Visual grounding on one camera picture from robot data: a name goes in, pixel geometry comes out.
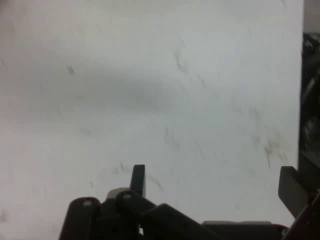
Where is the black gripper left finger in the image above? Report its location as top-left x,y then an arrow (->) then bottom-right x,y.
59,164 -> 216,240

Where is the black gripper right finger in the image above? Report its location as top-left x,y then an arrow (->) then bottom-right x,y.
278,166 -> 320,240

